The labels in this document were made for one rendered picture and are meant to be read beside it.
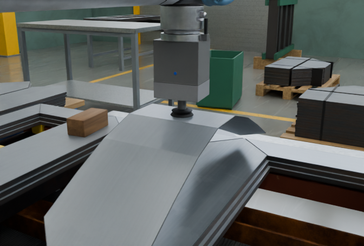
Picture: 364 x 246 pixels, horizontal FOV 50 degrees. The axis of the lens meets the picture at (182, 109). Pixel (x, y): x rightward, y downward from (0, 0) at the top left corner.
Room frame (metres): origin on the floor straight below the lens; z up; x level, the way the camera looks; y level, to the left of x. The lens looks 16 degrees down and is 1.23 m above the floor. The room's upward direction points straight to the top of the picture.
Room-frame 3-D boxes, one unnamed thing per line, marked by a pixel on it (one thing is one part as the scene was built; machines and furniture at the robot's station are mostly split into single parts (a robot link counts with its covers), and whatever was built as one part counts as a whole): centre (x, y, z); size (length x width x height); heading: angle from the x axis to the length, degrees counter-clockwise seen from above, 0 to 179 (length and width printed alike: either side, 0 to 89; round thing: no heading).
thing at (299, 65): (5.18, -1.59, 0.18); 1.20 x 0.80 x 0.37; 149
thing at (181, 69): (0.71, -0.01, 1.11); 0.10 x 0.09 x 0.16; 158
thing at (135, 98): (4.13, 0.90, 0.48); 1.50 x 0.70 x 0.95; 62
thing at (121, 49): (7.36, 0.98, 0.43); 1.66 x 0.84 x 0.85; 152
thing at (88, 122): (1.09, 0.27, 0.87); 0.12 x 0.06 x 0.05; 157
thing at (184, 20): (0.70, 0.00, 1.19); 0.08 x 0.08 x 0.05
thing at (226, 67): (4.55, -0.43, 0.29); 0.61 x 0.46 x 0.57; 161
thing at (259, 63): (7.23, -1.79, 0.58); 1.60 x 0.60 x 1.17; 155
